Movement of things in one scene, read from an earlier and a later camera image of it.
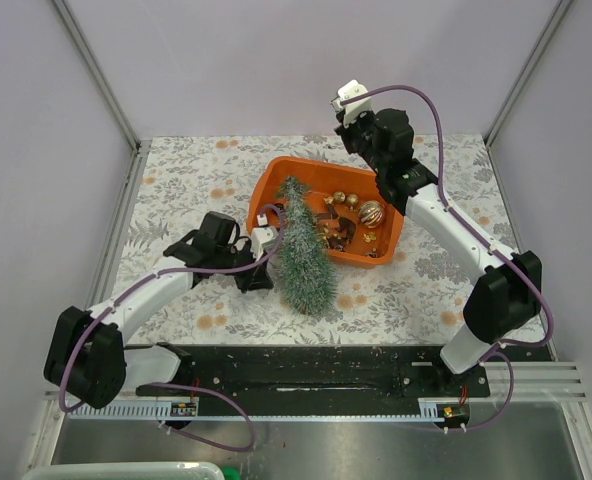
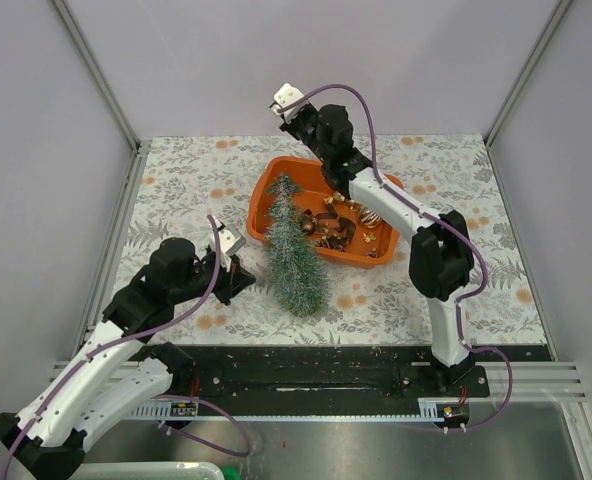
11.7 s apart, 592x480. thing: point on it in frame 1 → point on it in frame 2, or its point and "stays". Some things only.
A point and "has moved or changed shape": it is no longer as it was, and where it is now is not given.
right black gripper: x=349 y=135 → x=292 y=126
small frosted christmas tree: x=305 y=253 has moved or changed shape
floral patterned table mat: x=413 y=295 stays
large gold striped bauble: x=371 y=214 stays
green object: x=231 y=472 stays
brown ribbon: x=346 y=225 stays
